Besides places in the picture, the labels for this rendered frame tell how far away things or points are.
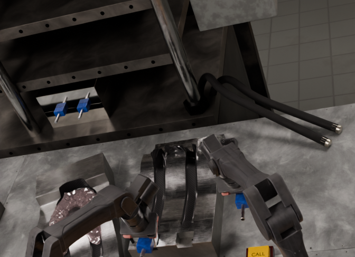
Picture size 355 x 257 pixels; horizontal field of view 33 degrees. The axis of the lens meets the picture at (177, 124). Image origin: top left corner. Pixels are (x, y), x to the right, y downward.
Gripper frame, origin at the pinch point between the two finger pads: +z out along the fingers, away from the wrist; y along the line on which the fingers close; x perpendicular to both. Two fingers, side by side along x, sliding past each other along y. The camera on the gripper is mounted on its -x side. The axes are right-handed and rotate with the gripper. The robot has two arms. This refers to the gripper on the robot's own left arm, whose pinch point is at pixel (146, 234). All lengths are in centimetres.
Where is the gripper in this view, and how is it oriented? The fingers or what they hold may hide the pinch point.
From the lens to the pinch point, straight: 176.7
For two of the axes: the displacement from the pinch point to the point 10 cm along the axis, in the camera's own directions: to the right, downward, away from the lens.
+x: -0.7, 8.7, -4.8
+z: 2.0, 4.9, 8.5
